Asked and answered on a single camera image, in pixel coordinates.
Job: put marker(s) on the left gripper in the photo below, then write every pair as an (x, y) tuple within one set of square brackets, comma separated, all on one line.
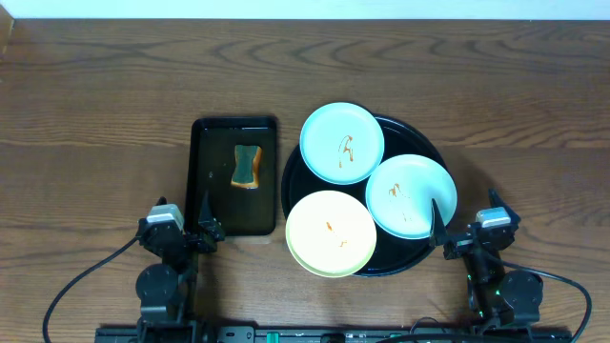
[(214, 231)]

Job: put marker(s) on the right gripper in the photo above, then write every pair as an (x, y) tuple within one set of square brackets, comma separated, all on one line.
[(439, 236)]

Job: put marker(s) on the orange green scrub sponge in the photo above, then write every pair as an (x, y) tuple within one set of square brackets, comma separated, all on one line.
[(246, 171)]

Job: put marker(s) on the light blue plate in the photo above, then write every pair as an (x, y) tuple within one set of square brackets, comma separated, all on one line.
[(341, 143), (400, 193)]

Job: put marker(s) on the yellow plate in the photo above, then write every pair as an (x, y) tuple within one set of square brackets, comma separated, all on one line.
[(330, 234)]

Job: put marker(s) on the light blue plate top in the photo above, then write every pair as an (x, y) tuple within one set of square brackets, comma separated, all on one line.
[(341, 143)]

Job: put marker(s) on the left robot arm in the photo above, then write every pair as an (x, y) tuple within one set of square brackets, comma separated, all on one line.
[(166, 290)]

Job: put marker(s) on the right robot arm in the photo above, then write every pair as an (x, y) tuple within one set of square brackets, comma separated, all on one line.
[(504, 301)]

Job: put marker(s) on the black rectangular water tray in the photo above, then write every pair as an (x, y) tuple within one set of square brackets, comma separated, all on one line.
[(232, 174)]

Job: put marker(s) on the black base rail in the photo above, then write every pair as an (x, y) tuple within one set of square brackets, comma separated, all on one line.
[(246, 334)]

